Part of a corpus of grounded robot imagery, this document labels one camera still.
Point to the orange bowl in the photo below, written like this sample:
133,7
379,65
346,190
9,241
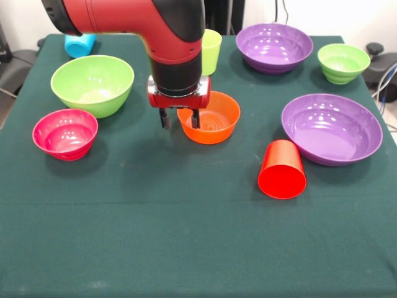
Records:
217,130

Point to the dark green tablecloth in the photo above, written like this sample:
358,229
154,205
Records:
186,232

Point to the purple bowl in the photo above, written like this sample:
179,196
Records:
332,133
273,46

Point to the large green bowl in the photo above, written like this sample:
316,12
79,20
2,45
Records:
93,90

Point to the blue cup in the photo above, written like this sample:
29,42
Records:
77,46

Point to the red cup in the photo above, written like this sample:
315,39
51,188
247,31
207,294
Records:
282,183

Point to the pink bowl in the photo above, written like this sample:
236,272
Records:
65,139

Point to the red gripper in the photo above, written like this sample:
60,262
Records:
180,101

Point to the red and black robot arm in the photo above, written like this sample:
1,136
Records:
155,28

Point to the small green bowl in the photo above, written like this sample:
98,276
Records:
342,66

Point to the black chair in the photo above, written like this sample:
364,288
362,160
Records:
15,69
383,66

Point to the yellow-green cup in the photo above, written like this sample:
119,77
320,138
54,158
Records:
211,52

